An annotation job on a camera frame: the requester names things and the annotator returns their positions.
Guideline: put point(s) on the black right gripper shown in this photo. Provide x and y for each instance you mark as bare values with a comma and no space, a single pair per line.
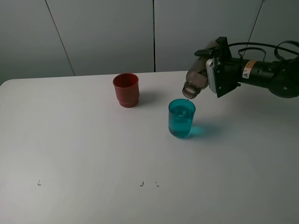
231,72

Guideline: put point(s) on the smoky transparent water bottle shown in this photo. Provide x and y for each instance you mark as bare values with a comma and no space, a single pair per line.
196,78

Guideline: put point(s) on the teal transparent plastic cup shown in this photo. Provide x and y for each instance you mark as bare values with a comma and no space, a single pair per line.
181,114

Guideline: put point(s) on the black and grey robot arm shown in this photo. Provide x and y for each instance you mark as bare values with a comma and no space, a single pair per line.
285,84

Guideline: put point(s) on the red plastic cup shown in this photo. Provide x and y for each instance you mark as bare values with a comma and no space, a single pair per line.
126,87

